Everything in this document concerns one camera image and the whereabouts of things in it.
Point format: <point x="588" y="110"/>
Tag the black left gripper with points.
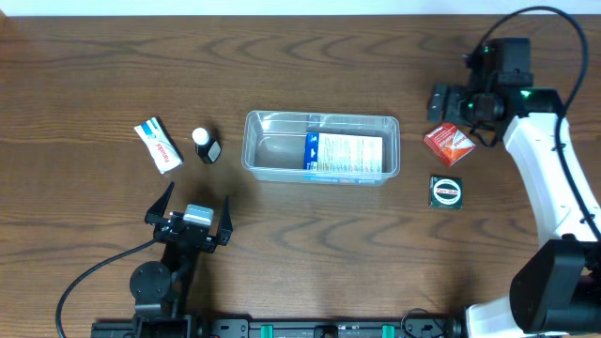
<point x="186" y="230"/>

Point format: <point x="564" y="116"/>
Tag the red medicine box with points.
<point x="449" y="143"/>

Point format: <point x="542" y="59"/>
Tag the green Zam-Buk ointment box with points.
<point x="446" y="193"/>

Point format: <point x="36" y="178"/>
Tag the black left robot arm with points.
<point x="161" y="288"/>

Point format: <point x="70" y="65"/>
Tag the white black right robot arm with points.
<point x="558" y="290"/>

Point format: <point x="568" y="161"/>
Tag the clear plastic container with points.
<point x="274" y="144"/>

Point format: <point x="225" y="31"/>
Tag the dark brown medicine bottle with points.
<point x="207" y="147"/>

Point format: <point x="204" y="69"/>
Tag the white Panadol box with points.
<point x="161" y="149"/>

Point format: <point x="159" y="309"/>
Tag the black mounting rail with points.
<point x="242" y="328"/>

